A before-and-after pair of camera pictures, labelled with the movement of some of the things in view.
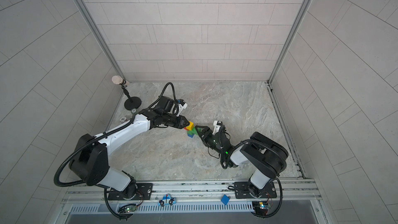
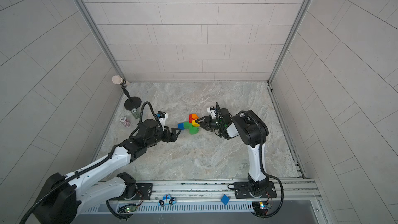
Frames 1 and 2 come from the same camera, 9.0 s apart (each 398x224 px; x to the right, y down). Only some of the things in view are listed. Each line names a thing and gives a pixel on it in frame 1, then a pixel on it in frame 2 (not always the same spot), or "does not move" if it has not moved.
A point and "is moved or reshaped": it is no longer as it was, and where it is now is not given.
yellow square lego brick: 190,126 is moved or reshaped
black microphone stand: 132,102 does not move
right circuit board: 260,208 does not move
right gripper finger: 200,131 → 208,126
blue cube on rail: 225,199 does not move
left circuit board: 127,208 does not move
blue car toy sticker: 166,199 does not move
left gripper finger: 181,119 → 173,130
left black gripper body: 168,120 → 158,137
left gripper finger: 182,122 → 174,135
